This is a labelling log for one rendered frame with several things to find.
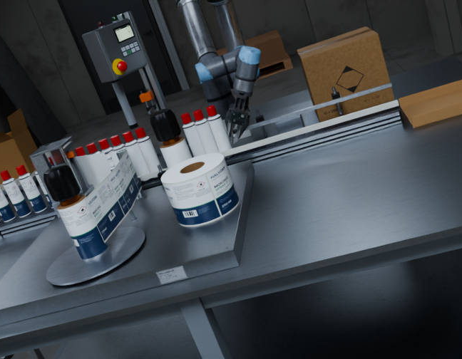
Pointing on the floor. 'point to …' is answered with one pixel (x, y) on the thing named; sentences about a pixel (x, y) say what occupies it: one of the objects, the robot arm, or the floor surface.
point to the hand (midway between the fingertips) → (233, 139)
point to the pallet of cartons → (268, 52)
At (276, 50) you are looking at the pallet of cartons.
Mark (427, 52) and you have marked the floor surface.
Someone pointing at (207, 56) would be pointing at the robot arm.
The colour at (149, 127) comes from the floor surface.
